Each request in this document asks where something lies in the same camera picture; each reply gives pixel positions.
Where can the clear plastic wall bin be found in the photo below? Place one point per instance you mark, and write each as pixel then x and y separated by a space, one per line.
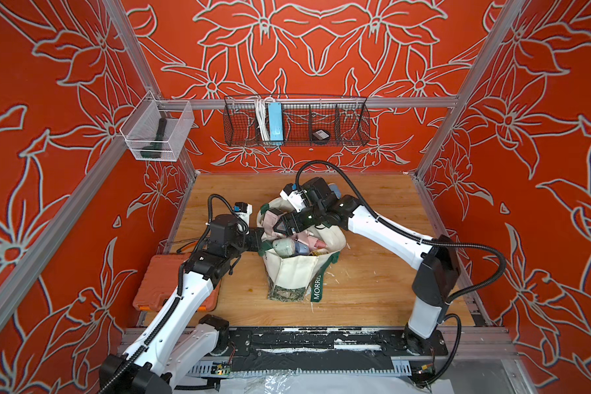
pixel 140 128

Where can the red plastic tool case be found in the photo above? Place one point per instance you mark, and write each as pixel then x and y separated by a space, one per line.
pixel 159 282

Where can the white canvas tote bag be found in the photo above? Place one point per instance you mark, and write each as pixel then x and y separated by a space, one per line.
pixel 290 279

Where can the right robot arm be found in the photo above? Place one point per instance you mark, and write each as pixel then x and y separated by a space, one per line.
pixel 316 204

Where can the light blue box in basket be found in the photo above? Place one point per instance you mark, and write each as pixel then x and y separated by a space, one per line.
pixel 276 132

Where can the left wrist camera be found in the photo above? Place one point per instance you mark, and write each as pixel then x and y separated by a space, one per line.
pixel 243 211

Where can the black wire wall basket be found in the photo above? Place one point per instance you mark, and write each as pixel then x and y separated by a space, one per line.
pixel 345 118

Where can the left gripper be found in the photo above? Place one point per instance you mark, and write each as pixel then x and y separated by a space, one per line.
pixel 254 235

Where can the white round pencil sharpener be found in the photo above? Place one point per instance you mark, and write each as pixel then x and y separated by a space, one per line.
pixel 284 248

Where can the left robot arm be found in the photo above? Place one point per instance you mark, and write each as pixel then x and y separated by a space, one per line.
pixel 162 356

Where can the blue pencil sharpener pink cap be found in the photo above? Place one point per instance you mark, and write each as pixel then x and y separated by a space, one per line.
pixel 335 189

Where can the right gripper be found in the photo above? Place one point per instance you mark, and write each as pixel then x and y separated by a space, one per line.
pixel 286 222

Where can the dark green tool in bin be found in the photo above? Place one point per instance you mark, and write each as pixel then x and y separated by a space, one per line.
pixel 154 149

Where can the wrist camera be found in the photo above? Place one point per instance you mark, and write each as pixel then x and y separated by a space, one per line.
pixel 243 211
pixel 295 197

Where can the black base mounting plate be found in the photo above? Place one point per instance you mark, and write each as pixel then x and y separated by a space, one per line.
pixel 389 341

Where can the light blue small sharpener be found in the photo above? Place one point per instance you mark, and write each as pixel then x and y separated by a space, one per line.
pixel 301 248

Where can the small black item in basket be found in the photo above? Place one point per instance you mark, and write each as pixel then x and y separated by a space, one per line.
pixel 320 136

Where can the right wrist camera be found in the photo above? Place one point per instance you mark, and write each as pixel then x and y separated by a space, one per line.
pixel 295 197

